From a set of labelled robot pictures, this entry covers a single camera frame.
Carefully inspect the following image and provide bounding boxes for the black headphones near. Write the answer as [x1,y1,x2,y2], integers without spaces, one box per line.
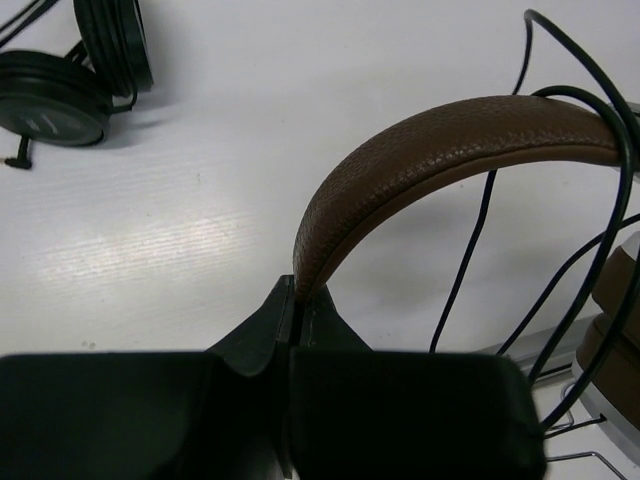
[1,1,154,170]

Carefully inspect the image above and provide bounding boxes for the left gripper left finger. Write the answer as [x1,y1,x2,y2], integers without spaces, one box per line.
[1,275,294,479]

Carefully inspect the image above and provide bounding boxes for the brown silver headphones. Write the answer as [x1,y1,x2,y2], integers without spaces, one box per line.
[293,94,640,480]

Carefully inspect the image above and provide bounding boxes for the black headphone cable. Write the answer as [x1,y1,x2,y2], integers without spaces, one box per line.
[429,8,640,431]

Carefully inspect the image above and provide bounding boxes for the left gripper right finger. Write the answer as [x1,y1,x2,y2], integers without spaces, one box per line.
[289,290,547,479]

